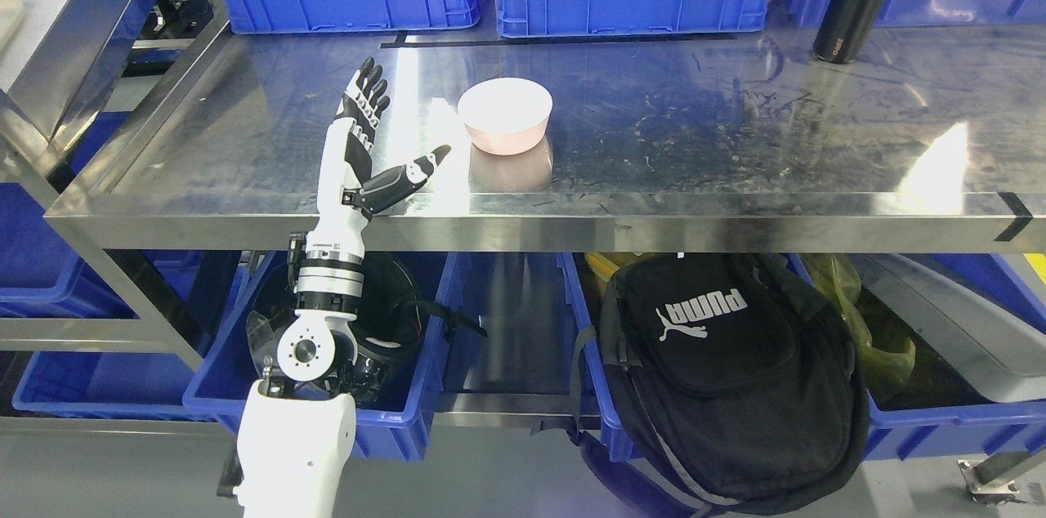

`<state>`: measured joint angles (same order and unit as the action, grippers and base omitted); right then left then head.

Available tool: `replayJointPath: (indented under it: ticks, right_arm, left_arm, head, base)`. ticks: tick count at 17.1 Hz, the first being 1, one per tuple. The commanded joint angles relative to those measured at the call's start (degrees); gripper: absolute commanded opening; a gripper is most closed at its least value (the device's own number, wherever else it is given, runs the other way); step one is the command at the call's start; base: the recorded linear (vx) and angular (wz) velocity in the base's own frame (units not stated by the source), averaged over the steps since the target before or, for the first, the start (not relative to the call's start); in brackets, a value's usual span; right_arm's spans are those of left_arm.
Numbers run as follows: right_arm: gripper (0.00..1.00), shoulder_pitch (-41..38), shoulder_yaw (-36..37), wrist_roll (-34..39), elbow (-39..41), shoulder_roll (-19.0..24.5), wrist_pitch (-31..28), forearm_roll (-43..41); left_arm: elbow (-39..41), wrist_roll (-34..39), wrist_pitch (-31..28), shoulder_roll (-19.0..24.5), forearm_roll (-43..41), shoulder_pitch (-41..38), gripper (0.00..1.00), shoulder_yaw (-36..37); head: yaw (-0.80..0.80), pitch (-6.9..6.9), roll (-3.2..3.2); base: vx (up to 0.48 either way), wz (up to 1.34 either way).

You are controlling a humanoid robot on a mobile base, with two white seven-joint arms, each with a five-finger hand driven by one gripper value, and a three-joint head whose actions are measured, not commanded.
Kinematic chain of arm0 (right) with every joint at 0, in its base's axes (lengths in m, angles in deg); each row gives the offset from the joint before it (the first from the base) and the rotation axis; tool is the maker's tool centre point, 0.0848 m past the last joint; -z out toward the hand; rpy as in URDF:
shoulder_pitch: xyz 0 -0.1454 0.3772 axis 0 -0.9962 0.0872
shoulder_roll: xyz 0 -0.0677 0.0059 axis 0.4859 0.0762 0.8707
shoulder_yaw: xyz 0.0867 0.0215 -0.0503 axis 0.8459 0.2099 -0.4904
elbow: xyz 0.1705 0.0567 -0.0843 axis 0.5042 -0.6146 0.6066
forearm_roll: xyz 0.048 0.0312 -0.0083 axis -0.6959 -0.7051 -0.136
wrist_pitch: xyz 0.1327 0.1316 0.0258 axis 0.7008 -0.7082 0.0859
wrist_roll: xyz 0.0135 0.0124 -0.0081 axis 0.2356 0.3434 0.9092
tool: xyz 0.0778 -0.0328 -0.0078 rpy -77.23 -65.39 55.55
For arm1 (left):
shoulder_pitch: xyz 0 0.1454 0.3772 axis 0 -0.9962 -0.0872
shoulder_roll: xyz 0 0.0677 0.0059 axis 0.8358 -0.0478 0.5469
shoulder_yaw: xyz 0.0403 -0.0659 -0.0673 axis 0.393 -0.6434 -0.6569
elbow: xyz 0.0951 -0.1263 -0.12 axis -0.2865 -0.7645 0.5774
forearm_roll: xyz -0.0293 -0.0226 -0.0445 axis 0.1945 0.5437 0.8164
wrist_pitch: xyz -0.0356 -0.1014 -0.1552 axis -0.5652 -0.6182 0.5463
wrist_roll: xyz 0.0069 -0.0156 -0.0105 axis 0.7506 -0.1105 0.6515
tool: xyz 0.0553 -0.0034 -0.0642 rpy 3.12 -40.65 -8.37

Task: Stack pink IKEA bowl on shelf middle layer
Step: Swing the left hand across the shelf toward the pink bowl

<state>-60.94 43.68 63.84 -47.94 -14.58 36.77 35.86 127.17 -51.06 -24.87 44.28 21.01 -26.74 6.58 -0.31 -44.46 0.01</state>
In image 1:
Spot yellow plastic bag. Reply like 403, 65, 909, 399
800, 253, 918, 404

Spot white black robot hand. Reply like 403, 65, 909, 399
317, 57, 451, 219

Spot blue bin under table left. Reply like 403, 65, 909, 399
182, 251, 449, 461

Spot steel table frame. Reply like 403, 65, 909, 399
2, 13, 1044, 368

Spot blue bin under table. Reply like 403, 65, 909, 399
559, 253, 1045, 461
182, 251, 449, 461

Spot black Puma backpack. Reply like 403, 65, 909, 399
561, 253, 869, 517

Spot pink plastic bowl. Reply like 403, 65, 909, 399
457, 77, 554, 156

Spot blue bin under table right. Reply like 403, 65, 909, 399
559, 253, 1045, 461

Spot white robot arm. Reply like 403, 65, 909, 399
232, 209, 369, 517

